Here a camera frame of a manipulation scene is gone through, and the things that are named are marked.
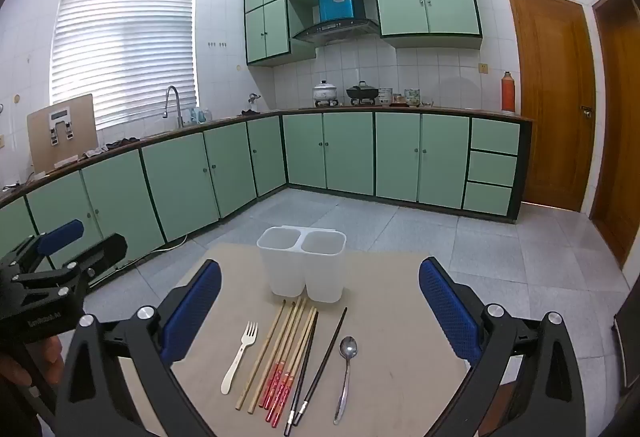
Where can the black range hood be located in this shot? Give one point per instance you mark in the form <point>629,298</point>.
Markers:
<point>335,31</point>

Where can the metal kitchen faucet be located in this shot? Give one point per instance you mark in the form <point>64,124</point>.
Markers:
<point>172,92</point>

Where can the white double utensil holder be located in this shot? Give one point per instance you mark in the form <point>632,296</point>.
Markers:
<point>300,262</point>

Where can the green lower cabinets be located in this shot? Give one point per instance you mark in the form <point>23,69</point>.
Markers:
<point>350,152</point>

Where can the translucent plastic container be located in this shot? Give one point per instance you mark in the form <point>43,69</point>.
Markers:
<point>197,116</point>

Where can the wooden door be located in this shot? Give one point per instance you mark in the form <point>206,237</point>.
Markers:
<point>620,127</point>
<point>550,107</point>

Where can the plain bamboo chopstick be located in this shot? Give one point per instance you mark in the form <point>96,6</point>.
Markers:
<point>271,358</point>
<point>261,355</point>

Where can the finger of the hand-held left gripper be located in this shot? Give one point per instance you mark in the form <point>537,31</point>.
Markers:
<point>107,252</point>
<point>60,237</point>

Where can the metal spoon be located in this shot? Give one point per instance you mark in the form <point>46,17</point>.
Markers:
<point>348,348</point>

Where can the white ceramic jar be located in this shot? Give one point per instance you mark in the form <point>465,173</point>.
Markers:
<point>385,97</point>

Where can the person's left hand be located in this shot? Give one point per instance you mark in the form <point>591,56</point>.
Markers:
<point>47,354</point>

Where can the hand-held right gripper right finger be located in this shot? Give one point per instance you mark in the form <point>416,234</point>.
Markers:
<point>447,312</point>

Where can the orange thermos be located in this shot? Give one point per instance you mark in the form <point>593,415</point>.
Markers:
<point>509,94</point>

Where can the patterned ceramic jar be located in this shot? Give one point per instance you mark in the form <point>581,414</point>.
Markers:
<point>412,97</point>

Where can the white plastic fork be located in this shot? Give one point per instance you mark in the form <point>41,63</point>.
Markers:
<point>239,357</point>

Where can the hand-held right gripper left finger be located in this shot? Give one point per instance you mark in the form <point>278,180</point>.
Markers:
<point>192,312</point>

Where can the row of wall hooks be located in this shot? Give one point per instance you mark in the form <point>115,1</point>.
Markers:
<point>216,44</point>

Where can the dark furniture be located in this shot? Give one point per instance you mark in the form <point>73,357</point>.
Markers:
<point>627,347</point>

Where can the wooden board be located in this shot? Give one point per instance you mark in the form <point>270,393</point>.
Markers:
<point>62,142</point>

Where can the black wok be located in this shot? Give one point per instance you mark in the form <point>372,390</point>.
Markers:
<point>362,92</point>

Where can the white cooking pot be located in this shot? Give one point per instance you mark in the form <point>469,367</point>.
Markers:
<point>326,93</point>

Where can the white window blind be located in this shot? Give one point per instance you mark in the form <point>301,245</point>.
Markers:
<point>125,52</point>

